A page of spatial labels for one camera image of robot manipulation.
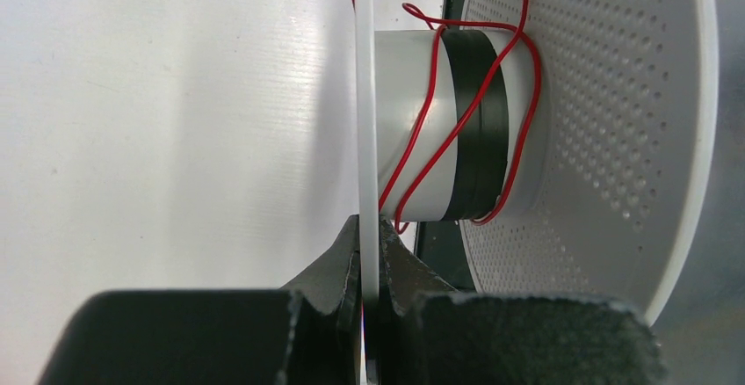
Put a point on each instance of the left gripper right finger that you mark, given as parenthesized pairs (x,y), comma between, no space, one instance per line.
(431,333)

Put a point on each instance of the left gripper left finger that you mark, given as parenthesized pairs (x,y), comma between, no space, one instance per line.
(305,332)

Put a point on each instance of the white perforated spool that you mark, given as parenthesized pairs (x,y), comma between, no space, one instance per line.
(538,146)

